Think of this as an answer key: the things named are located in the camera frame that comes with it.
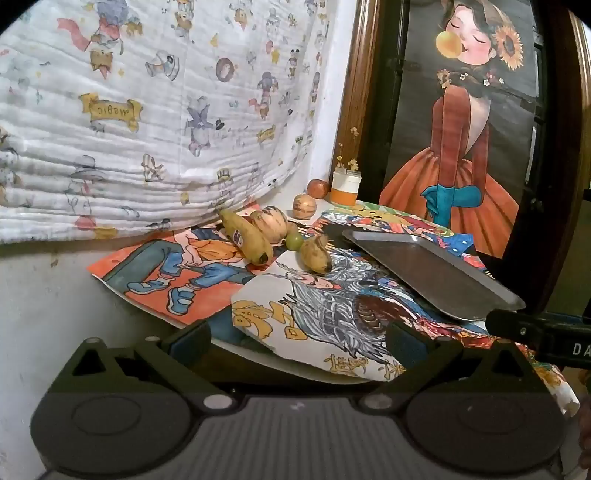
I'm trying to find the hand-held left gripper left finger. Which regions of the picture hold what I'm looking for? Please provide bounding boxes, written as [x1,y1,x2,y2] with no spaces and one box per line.
[46,320,235,411]

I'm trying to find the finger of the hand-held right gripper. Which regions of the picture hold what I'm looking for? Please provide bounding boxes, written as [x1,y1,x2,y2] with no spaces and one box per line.
[486,308,561,358]

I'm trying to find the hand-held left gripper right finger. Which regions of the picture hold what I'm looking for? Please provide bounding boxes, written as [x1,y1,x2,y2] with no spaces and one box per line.
[358,320,546,411]

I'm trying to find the metal tray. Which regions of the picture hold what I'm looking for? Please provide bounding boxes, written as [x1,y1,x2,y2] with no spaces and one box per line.
[342,229,527,322]

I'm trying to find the large yellow banana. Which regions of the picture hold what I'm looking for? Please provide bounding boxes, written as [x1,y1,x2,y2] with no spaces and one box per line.
[218,209,274,266]

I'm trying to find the brown-tipped yellow sweet potato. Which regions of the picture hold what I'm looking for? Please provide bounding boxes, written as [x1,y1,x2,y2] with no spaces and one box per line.
[299,234,333,274]

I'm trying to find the striped tan melon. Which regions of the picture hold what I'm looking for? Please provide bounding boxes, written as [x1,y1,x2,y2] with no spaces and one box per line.
[250,206,290,244]
[293,194,317,219]

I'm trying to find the red flame figure drawing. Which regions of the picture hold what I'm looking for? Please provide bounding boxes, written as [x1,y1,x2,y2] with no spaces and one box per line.
[360,295,580,416]

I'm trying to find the orange cartoon boys drawing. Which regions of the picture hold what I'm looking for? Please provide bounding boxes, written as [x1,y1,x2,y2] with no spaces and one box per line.
[88,203,282,328]

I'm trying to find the grey-haired figure drawing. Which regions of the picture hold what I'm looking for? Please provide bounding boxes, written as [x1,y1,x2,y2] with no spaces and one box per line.
[231,249,416,381]

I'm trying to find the colourful bear drawing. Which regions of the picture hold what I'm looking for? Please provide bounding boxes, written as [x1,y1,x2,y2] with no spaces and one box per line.
[318,200,490,280]

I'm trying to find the white and orange jar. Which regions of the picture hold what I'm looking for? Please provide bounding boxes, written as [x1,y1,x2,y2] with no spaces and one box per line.
[331,167,362,207]

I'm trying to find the dried yellow flower sprig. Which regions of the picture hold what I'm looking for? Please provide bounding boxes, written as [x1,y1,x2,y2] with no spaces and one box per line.
[337,143,362,174]

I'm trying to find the white cartoon printed blanket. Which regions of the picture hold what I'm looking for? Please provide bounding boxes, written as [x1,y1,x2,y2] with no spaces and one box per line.
[0,0,334,245]

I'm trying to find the wall poster of girl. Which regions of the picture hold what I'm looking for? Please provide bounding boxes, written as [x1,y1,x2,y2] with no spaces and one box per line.
[379,0,550,259]

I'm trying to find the brown wooden frame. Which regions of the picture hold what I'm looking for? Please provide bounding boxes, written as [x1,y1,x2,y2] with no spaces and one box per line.
[342,0,591,319]

